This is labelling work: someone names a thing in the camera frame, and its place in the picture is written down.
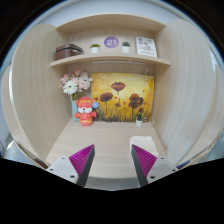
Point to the yellow poppy flower painting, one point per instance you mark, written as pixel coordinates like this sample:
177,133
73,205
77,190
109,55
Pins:
123,96

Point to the white printed card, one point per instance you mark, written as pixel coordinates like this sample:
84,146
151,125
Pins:
146,47

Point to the pale blue vase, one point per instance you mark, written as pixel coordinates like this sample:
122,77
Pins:
74,111

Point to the light wood shelf board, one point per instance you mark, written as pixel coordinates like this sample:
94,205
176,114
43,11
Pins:
110,57
110,21

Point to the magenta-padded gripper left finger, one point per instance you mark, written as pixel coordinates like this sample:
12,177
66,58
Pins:
80,161

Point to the white and pink flower bouquet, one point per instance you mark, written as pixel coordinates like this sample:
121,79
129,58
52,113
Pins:
75,83

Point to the red plush mouse toy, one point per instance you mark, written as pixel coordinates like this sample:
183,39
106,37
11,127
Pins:
86,113

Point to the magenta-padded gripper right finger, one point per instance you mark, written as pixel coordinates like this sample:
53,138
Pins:
146,161

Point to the small plant in white pot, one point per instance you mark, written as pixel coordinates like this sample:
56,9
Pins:
126,48
95,49
139,121

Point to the white light bar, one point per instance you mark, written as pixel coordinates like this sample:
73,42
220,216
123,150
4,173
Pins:
118,62

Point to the purple round sign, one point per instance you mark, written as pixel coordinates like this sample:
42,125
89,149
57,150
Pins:
111,42

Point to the brown storage box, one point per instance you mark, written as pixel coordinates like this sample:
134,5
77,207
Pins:
68,51

